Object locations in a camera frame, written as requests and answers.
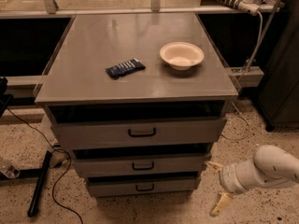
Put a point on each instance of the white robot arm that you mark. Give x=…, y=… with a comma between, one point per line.
x=270, y=167

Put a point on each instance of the dark cabinet at right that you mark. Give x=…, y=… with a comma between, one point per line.
x=278, y=93

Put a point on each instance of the white power strip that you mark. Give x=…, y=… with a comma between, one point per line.
x=241, y=5

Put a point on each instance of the black metal floor bar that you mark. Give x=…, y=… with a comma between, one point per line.
x=33, y=208

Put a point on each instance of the aluminium frame rail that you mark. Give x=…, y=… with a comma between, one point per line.
x=241, y=79

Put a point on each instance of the grey middle drawer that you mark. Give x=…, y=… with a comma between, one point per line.
x=141, y=165

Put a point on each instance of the grey drawer cabinet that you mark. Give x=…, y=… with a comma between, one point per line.
x=78, y=89

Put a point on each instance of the dark blue snack packet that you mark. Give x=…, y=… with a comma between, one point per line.
x=125, y=68

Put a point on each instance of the grey top drawer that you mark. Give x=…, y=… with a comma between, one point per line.
x=137, y=133

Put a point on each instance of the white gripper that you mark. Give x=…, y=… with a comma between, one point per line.
x=228, y=178

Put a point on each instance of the grey bottom drawer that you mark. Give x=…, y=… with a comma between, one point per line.
x=143, y=186

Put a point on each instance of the grey drawer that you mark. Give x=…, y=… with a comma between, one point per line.
x=143, y=186
x=141, y=165
x=137, y=133

